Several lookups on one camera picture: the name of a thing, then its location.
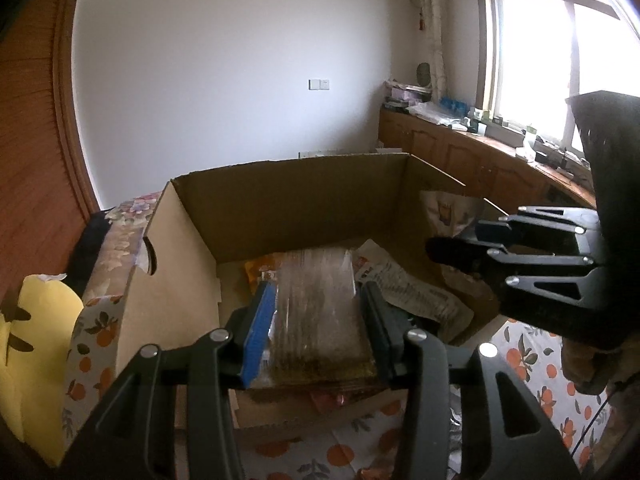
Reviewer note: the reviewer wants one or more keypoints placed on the orange shiny snack packet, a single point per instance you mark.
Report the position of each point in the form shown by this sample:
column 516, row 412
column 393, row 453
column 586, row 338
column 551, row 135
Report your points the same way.
column 260, row 267

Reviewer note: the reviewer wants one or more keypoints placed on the white plastic bag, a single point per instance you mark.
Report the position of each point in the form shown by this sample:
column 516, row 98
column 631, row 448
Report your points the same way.
column 437, row 114

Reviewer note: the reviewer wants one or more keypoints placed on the dark cloth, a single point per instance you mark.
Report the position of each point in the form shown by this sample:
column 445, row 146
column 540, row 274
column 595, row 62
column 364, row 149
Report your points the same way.
column 87, row 250

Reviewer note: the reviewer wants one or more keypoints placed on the brown cardboard box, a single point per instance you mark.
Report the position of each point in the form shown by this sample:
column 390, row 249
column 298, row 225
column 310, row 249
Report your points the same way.
column 310, row 200

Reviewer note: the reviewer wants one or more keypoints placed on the yellow plush toy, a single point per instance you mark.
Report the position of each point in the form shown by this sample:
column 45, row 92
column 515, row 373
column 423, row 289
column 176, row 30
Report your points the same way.
column 35, row 360

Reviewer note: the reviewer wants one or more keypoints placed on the white printed snack packet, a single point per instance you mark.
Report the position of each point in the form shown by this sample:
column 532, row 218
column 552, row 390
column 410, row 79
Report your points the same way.
column 415, row 290

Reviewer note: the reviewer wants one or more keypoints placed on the stack of papers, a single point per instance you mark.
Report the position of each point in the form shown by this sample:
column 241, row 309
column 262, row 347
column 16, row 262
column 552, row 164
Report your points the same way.
column 405, row 94

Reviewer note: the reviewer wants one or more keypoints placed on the floral printed fabric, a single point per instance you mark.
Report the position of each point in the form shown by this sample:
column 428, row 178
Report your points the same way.
column 120, row 240

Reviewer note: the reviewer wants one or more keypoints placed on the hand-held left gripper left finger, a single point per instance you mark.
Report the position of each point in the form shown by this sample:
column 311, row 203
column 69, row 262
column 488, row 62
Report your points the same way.
column 260, row 332

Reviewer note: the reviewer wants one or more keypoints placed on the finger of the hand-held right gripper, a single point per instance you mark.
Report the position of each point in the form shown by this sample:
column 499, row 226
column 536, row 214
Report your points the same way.
column 455, row 254
column 540, row 222

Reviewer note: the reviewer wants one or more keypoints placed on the white wall switch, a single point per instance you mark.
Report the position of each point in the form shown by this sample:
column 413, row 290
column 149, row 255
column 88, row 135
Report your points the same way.
column 319, row 84

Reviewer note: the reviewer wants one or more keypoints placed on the orange print tablecloth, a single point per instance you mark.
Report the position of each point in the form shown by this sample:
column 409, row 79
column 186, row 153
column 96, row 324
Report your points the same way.
column 525, row 375

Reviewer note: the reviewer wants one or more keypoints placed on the clear brown snack packet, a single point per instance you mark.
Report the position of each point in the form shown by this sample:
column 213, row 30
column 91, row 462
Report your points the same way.
column 315, row 320

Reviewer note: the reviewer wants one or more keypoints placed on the wooden slatted wardrobe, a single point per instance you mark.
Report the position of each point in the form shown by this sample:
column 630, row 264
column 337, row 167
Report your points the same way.
column 30, row 110

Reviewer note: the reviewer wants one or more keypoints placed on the white curtain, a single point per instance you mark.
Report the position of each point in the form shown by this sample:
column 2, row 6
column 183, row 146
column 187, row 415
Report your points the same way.
column 432, row 25

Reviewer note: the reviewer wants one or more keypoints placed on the blue bottle pack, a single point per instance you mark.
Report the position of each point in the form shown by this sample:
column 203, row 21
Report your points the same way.
column 455, row 105

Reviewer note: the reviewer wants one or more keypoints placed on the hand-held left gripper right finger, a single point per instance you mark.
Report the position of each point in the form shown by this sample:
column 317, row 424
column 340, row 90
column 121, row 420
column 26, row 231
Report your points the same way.
column 379, row 332

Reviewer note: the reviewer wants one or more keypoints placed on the large silver snack packet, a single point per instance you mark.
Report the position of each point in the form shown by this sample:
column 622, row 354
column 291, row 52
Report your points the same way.
column 457, row 435

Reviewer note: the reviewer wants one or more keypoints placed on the beige snack packet purple print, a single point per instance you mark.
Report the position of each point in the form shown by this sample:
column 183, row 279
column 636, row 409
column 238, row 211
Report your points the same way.
column 447, row 212

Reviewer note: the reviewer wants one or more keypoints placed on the person's right forearm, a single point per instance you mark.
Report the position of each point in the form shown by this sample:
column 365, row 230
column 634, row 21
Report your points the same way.
column 590, row 365

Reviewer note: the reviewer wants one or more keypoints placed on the wooden framed window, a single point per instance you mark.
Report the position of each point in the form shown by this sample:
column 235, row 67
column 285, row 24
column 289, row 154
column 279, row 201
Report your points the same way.
column 530, row 60

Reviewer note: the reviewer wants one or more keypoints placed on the wooden cabinet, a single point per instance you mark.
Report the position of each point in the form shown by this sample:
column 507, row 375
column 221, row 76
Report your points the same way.
column 450, row 155

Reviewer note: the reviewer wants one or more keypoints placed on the round dark ornament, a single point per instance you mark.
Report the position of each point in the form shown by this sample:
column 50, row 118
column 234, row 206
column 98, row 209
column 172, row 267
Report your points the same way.
column 424, row 75

